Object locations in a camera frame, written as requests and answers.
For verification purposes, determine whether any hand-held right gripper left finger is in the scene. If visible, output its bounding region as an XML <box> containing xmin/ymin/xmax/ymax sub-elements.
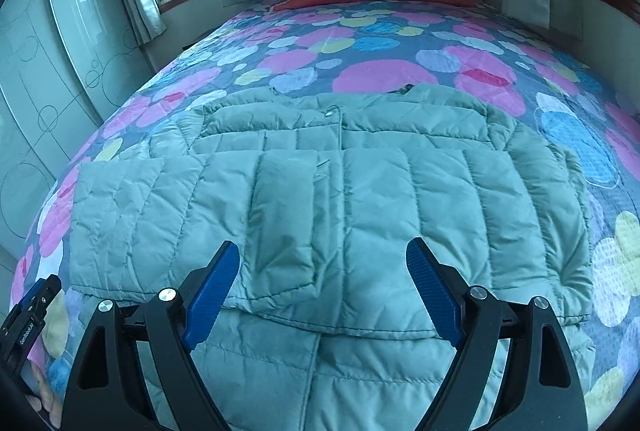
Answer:
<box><xmin>61</xmin><ymin>241</ymin><xmax>241</xmax><ymax>431</ymax></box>

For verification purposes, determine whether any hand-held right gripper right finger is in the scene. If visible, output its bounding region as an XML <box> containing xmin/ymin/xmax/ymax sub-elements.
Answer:
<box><xmin>406</xmin><ymin>237</ymin><xmax>588</xmax><ymax>431</ymax></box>

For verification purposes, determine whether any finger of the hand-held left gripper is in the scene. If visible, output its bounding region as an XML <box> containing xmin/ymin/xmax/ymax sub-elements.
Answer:
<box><xmin>20</xmin><ymin>275</ymin><xmax>63</xmax><ymax>314</ymax></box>

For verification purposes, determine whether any light green puffer jacket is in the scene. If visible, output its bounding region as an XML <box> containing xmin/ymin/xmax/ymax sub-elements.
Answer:
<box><xmin>67</xmin><ymin>83</ymin><xmax>598</xmax><ymax>431</ymax></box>

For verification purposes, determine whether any person's left hand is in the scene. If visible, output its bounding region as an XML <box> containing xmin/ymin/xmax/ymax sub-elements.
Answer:
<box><xmin>24</xmin><ymin>393</ymin><xmax>63</xmax><ymax>429</ymax></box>

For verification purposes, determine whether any white wardrobe with circle pattern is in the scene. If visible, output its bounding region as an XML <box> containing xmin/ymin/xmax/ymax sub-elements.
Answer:
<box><xmin>0</xmin><ymin>0</ymin><xmax>156</xmax><ymax>282</ymax></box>

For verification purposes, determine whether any circle-print bedspread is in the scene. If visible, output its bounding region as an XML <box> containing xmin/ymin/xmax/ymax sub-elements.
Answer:
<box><xmin>10</xmin><ymin>0</ymin><xmax>640</xmax><ymax>431</ymax></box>

